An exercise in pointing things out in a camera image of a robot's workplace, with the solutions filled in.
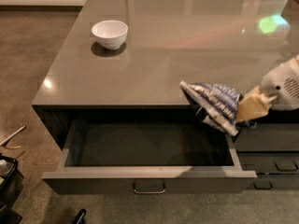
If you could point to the closed lower right drawer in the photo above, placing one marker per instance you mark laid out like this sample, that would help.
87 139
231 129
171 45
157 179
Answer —
274 170

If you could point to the black object bottom edge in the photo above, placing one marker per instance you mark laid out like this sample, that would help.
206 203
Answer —
79 219

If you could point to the white ceramic bowl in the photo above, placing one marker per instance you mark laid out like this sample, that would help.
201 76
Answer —
110 34

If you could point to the blue chip bag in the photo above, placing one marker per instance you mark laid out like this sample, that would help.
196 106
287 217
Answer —
219 101

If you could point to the metal drawer handle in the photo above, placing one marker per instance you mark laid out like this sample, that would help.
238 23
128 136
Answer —
148 189

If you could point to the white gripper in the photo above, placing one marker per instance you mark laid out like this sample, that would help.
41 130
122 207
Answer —
281 85

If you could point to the metal rod on floor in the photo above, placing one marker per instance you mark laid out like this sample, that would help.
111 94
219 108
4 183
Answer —
10 137

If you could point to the open grey top drawer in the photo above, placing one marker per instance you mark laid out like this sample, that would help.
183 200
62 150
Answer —
108 158

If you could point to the black bin with items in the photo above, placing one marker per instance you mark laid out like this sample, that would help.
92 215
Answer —
10 188

